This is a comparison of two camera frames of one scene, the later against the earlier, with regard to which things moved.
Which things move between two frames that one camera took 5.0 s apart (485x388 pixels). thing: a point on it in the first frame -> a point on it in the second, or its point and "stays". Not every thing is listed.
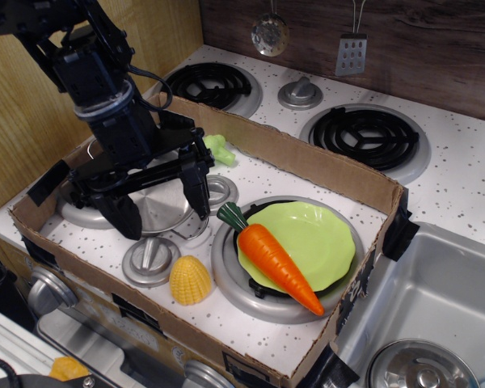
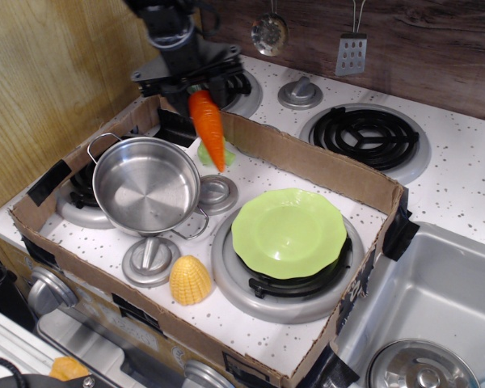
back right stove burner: (373, 137) stays
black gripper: (132, 145) -> (217, 69)
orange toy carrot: (267, 250) -> (206, 115)
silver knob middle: (221, 191) stays
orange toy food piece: (67, 369) stays
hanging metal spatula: (352, 52) stays
